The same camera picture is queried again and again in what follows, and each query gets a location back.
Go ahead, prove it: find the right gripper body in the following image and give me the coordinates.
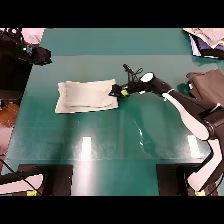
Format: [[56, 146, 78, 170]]
[[108, 82, 138, 99]]

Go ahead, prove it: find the white T-shirt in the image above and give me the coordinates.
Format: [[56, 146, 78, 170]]
[[54, 78, 120, 115]]

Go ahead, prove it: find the grey-brown garment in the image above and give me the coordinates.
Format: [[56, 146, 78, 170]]
[[185, 68, 224, 113]]

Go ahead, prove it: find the dark purple garment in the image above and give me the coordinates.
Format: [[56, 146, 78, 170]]
[[189, 34, 224, 61]]

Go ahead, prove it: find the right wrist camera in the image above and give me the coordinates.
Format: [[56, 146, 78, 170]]
[[122, 63, 145, 83]]

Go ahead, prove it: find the black cable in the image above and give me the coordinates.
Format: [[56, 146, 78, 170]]
[[0, 159, 43, 197]]

